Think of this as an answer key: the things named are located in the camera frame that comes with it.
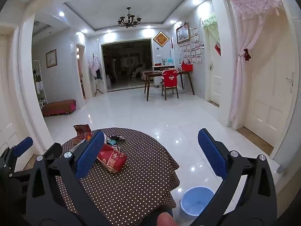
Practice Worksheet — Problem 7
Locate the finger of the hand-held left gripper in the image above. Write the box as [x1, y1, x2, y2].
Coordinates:
[43, 142, 63, 162]
[0, 136, 33, 170]

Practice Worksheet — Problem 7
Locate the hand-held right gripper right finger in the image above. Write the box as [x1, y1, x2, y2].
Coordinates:
[188, 128, 278, 226]

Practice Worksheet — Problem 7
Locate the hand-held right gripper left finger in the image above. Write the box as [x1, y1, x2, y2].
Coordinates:
[25, 129, 109, 226]

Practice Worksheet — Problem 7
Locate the red snack bag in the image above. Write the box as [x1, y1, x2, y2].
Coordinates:
[96, 144, 128, 174]

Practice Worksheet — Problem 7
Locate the blue plastic bucket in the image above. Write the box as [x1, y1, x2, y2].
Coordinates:
[180, 186, 216, 217]

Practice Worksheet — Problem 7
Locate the person's right hand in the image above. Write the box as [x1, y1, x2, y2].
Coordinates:
[157, 212, 176, 226]

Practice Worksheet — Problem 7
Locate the red paper carton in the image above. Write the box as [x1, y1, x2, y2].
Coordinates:
[72, 124, 93, 146]

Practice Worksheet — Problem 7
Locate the red upholstered bench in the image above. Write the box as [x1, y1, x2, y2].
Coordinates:
[42, 99, 77, 117]

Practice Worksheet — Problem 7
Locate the brown polka dot tablecloth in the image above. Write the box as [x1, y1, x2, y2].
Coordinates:
[55, 127, 180, 226]

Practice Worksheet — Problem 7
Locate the white metal rack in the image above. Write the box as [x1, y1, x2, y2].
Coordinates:
[32, 60, 49, 110]

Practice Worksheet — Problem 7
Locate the wooden coat stand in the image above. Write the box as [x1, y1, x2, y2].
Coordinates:
[94, 79, 104, 98]

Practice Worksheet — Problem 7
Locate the white door with red decoration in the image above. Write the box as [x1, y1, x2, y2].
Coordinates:
[208, 28, 222, 105]

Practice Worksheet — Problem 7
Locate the wooden chair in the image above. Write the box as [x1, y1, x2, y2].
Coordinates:
[161, 85, 179, 100]

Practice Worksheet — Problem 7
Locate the white panel door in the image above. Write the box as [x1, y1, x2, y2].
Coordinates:
[243, 11, 297, 148]

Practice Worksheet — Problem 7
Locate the pink lace curtain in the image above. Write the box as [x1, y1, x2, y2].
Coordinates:
[229, 0, 283, 129]

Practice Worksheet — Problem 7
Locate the glass sliding door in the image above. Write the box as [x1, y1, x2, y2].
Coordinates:
[101, 39, 154, 91]

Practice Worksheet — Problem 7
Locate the pink white jacket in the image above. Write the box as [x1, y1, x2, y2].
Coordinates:
[88, 54, 103, 80]

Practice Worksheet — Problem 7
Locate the chair with red cover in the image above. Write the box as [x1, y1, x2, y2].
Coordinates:
[162, 68, 179, 88]

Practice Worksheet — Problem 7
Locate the red gift bag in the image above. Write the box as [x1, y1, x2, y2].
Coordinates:
[181, 60, 194, 72]

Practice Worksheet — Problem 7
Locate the white cabinet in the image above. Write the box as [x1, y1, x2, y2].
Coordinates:
[152, 65, 177, 87]

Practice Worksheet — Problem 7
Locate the wooden dining table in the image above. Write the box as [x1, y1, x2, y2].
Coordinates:
[143, 69, 195, 102]

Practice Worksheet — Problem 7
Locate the green curtain valance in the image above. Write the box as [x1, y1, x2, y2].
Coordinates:
[202, 12, 217, 28]

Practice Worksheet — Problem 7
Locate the black chandelier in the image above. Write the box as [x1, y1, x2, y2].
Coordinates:
[117, 7, 142, 29]

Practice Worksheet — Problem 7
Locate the small framed wall picture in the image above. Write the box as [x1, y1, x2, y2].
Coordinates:
[45, 49, 57, 69]

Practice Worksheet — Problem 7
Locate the group of wall certificates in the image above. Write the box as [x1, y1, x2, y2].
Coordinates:
[178, 27, 205, 64]

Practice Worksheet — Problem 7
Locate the metal door handle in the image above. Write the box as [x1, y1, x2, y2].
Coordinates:
[285, 72, 296, 94]

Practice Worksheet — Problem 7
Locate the large framed wall picture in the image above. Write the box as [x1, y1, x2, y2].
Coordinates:
[176, 22, 191, 44]

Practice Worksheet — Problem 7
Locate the red diamond wall decoration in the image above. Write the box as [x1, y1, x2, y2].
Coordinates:
[153, 31, 169, 47]

